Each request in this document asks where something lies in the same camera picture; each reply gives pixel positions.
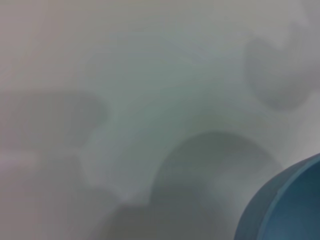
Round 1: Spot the blue bowl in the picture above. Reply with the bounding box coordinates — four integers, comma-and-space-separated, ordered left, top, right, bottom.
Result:
234, 153, 320, 240

